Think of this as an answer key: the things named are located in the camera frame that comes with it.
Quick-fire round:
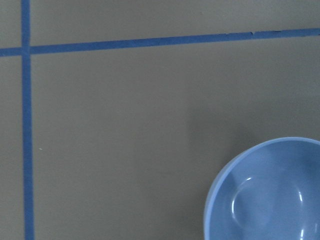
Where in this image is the blue bowl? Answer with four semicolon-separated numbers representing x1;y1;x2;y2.
203;137;320;240

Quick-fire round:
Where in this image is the brown paper table cover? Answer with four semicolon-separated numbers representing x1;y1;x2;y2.
0;0;320;240

